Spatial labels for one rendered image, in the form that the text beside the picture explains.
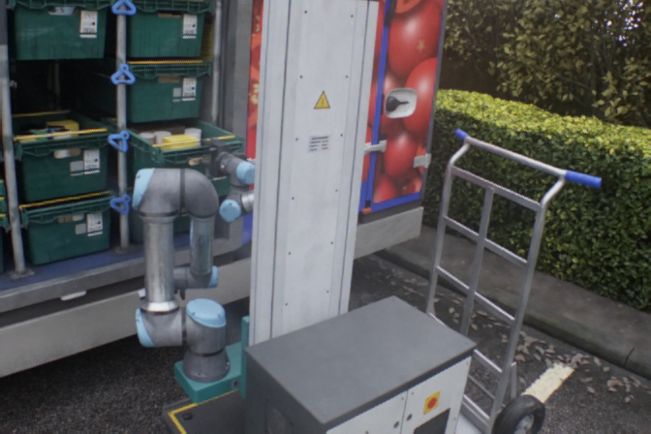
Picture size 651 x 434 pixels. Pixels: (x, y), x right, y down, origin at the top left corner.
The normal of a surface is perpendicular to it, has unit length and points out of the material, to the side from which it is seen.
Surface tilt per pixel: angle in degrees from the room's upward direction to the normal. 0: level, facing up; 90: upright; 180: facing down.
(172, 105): 91
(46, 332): 90
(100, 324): 90
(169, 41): 91
